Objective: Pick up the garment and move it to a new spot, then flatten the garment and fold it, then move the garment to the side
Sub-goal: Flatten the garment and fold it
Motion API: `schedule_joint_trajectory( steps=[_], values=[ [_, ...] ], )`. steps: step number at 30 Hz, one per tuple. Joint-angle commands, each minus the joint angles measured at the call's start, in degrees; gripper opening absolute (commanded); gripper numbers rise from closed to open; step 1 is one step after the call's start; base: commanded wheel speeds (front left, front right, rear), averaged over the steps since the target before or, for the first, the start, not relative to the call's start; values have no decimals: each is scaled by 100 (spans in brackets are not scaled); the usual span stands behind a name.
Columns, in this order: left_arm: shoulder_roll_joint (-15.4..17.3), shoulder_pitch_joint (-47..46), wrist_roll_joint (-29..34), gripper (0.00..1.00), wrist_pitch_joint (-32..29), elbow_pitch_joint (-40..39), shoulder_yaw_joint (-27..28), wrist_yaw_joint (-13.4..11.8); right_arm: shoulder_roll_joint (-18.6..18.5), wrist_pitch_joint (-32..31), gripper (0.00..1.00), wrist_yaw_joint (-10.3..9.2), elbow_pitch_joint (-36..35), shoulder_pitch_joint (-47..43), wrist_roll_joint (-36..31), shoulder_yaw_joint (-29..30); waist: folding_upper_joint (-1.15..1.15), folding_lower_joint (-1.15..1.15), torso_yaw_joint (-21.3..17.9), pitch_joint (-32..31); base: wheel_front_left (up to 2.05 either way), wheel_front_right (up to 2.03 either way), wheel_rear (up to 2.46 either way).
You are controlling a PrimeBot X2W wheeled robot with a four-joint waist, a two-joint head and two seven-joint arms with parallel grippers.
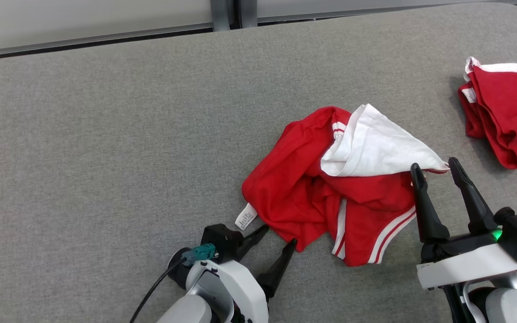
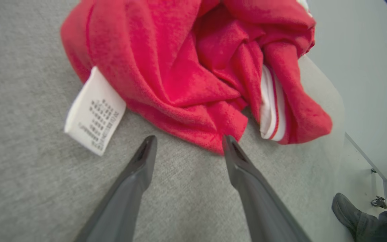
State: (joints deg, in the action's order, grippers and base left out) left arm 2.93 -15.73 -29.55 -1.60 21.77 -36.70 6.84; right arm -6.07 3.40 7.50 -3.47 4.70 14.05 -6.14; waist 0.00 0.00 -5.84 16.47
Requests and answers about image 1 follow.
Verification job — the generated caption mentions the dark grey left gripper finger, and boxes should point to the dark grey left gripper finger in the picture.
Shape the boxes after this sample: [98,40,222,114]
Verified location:
[257,239,298,301]
[236,224,270,261]

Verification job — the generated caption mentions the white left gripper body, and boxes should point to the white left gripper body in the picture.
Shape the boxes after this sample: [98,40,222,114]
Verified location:
[186,259,269,323]

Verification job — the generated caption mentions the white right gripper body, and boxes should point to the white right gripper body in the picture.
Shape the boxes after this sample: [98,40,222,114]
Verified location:
[416,229,517,290]

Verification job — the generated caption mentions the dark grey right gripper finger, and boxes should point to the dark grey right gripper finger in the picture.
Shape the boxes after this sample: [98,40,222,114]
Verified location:
[410,162,451,245]
[448,157,498,234]

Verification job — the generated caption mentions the red and white jersey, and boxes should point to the red and white jersey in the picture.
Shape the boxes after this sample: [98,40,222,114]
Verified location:
[235,104,451,267]

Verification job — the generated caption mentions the red shorts with white stripe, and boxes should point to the red shorts with white stripe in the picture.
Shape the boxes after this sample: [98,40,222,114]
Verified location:
[458,57,517,170]

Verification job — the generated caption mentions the teal left camera connector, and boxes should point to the teal left camera connector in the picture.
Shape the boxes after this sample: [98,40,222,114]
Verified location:
[181,244,217,266]

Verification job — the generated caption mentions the black left camera cable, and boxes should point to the black left camera cable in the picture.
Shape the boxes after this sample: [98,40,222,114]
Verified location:
[129,258,188,323]

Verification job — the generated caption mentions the grey partition post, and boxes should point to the grey partition post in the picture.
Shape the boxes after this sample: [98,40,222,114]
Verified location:
[209,0,259,32]

